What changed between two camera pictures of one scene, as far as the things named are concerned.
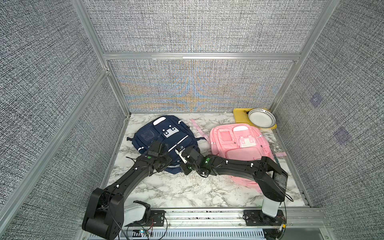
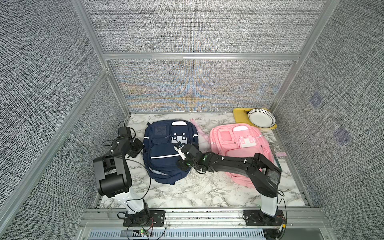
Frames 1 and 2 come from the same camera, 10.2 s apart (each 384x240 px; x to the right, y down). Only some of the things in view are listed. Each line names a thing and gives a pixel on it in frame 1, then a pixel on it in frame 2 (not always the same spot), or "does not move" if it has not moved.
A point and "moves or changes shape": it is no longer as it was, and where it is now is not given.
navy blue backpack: [172, 132] moves or changes shape
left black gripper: [168, 161] → [140, 145]
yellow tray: [241, 116] does not move
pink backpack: [241, 141] does not move
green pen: [277, 161] does not move
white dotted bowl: [262, 118] does not move
